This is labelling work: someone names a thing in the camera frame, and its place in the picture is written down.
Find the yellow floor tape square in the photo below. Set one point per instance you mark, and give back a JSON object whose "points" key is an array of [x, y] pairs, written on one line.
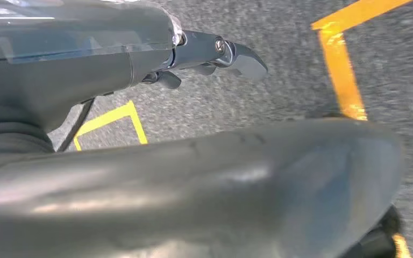
{"points": [[139, 128], [341, 71]]}

